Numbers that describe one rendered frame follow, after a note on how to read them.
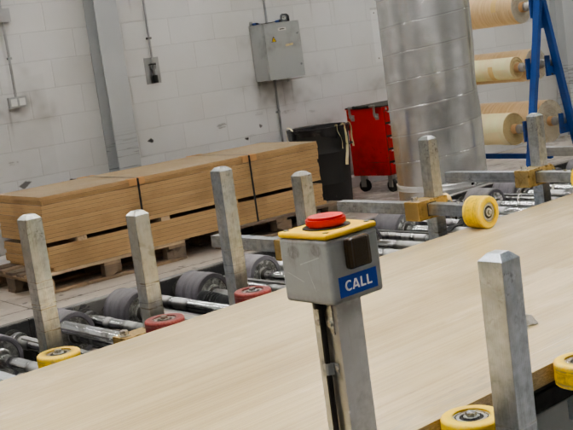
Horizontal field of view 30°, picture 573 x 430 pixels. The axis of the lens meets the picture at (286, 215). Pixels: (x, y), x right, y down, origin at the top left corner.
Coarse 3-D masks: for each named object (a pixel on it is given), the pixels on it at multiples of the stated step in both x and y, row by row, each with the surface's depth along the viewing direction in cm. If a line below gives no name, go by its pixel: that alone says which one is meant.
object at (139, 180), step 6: (186, 156) 871; (240, 156) 808; (246, 156) 809; (252, 156) 812; (132, 180) 750; (138, 180) 753; (144, 180) 756; (252, 180) 813; (138, 186) 753; (252, 186) 813; (138, 192) 754
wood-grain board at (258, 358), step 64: (384, 256) 246; (448, 256) 237; (192, 320) 210; (256, 320) 203; (384, 320) 191; (448, 320) 185; (0, 384) 183; (64, 384) 178; (128, 384) 173; (192, 384) 168; (256, 384) 164; (320, 384) 160; (384, 384) 156; (448, 384) 152
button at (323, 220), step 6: (312, 216) 105; (318, 216) 105; (324, 216) 104; (330, 216) 104; (336, 216) 104; (342, 216) 105; (306, 222) 104; (312, 222) 104; (318, 222) 103; (324, 222) 103; (330, 222) 103; (336, 222) 103; (342, 222) 104; (312, 228) 104; (318, 228) 104; (324, 228) 103
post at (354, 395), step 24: (336, 312) 104; (360, 312) 106; (336, 336) 105; (360, 336) 106; (336, 360) 105; (360, 360) 106; (336, 384) 106; (360, 384) 106; (336, 408) 106; (360, 408) 106
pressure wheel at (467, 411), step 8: (456, 408) 140; (464, 408) 140; (472, 408) 139; (480, 408) 139; (488, 408) 138; (448, 416) 137; (456, 416) 138; (464, 416) 137; (472, 416) 136; (480, 416) 137; (488, 416) 136; (448, 424) 135; (456, 424) 134; (464, 424) 134; (472, 424) 133; (480, 424) 133; (488, 424) 133
